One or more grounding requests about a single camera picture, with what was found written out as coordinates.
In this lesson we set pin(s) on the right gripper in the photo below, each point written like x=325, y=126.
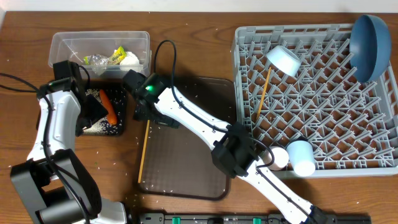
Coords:
x=140, y=113

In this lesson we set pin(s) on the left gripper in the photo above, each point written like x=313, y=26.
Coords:
x=101, y=112

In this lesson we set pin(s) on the wooden chopstick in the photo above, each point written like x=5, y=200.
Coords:
x=141, y=168
x=263, y=94

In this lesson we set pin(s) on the pile of white rice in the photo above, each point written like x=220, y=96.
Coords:
x=102, y=127

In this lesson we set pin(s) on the orange carrot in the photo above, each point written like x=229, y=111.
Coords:
x=111, y=116

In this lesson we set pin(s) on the yellow green snack wrapper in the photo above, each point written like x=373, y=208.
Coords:
x=100, y=62

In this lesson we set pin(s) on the white tissue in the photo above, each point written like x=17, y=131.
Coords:
x=130, y=59

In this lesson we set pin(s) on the pink cup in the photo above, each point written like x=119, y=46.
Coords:
x=281, y=158

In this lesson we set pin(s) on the light blue bowl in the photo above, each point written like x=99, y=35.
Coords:
x=284, y=60

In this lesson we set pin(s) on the light blue cup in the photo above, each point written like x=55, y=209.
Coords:
x=301, y=158

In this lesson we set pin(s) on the dark blue plate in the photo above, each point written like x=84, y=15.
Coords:
x=371, y=46

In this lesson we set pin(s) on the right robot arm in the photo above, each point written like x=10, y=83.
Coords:
x=233, y=150

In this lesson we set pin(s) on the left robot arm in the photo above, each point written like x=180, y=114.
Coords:
x=52, y=183

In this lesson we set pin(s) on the grey dishwasher rack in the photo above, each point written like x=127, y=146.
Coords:
x=351, y=126

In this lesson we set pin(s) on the black tray bin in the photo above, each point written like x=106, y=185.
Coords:
x=115, y=88

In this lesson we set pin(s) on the clear plastic bin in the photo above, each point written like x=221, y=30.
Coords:
x=75, y=46

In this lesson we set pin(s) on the brown serving tray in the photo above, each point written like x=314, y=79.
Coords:
x=177, y=162

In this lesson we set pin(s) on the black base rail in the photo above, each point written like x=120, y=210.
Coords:
x=160, y=218

